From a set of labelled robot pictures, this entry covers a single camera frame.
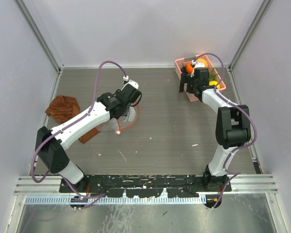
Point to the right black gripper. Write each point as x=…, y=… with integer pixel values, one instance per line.
x=184, y=78

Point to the orange persimmon toy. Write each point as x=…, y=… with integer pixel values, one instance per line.
x=190, y=67

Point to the clear orange-zip bag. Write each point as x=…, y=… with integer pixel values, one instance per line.
x=121, y=124

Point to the yellow lemon toy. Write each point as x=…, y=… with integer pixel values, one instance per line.
x=214, y=84

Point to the orange peach toy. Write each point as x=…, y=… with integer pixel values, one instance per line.
x=202, y=61

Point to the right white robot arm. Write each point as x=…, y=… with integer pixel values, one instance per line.
x=232, y=130

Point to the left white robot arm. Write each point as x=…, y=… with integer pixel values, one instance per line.
x=109, y=110

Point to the dark grape bunch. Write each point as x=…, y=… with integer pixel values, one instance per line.
x=184, y=70

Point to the red cherry with leaves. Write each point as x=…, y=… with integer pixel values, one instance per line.
x=212, y=74

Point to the pink plastic basket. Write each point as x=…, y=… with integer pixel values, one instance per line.
x=179, y=63

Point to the brown cloth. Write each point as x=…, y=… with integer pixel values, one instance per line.
x=63, y=108

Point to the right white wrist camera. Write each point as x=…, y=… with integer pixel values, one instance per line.
x=197, y=65

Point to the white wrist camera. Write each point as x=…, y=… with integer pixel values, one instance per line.
x=197, y=65
x=128, y=81

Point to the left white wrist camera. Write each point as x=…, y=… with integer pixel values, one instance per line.
x=128, y=81

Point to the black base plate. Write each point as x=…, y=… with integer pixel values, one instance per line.
x=145, y=186

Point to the slotted cable duct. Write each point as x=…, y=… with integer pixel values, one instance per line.
x=70, y=199

